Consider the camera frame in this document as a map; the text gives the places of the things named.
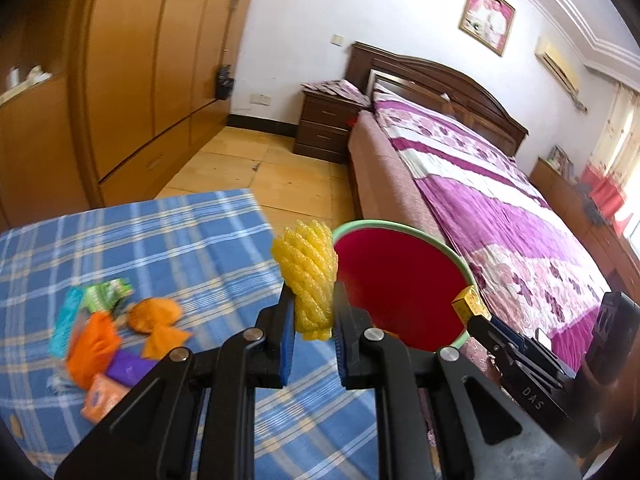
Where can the orange triangular wrapper piece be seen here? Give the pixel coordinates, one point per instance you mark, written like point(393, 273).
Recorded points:
point(162, 342)

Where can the wall air conditioner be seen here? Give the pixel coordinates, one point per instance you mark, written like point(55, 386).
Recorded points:
point(557, 65)

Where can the white shelf items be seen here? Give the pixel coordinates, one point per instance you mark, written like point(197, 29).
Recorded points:
point(37, 74)

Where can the orange and pink packet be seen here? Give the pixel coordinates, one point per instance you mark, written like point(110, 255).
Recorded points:
point(102, 400)

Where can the round orange peel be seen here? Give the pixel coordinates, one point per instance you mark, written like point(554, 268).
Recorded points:
point(154, 315)

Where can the white cup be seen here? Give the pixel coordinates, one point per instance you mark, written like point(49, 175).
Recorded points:
point(12, 78)

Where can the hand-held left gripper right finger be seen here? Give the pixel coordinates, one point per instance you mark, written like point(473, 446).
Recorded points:
point(342, 355)

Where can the purple floral bedspread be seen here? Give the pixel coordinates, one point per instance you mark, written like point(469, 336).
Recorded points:
point(490, 195)

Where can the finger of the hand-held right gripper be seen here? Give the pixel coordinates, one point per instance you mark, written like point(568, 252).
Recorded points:
point(520, 340)
point(520, 380)

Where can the wall light switch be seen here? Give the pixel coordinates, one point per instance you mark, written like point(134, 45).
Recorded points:
point(338, 39)

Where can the orange bag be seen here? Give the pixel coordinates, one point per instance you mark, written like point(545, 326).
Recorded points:
point(92, 350)

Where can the black bag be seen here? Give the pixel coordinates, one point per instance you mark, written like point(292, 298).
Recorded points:
point(224, 84)

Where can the pink folded cloth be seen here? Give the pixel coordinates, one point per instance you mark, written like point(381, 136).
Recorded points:
point(335, 91)

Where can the books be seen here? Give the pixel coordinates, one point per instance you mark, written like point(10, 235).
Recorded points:
point(560, 159)

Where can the purple packet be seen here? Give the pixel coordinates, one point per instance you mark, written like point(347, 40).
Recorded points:
point(132, 367)

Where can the green snack packet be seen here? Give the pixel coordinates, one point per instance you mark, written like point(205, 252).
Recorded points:
point(107, 296)

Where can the light wooden dresser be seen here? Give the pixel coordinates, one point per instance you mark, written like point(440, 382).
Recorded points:
point(560, 190)

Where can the yellow foam fruit net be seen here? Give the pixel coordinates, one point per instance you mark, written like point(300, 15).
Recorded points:
point(307, 280)

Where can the window curtain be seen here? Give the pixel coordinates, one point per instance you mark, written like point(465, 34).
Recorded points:
point(617, 130)

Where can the red cloth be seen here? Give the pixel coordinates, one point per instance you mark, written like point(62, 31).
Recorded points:
point(605, 192)

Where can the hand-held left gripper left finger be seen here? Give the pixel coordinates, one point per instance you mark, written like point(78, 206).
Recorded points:
point(287, 347)

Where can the wooden wardrobe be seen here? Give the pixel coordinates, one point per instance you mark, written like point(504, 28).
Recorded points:
point(125, 75)

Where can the teal snack packet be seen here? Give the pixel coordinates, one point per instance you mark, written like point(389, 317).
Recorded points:
point(65, 322)

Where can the small yellow box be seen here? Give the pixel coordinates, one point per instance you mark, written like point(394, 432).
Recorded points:
point(466, 302)

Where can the blue plaid tablecloth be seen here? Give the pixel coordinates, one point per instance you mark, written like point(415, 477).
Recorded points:
point(200, 250)

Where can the wall outlet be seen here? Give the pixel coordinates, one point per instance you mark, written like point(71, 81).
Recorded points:
point(259, 99)

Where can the dark wooden nightstand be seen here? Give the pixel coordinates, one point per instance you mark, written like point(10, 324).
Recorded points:
point(320, 127)

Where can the dark wooden bed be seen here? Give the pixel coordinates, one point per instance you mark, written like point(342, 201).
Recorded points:
point(385, 185)

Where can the framed wall picture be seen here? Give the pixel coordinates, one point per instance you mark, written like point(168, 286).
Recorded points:
point(487, 16)

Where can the red bin with green rim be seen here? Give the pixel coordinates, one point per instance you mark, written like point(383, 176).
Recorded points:
point(400, 285)

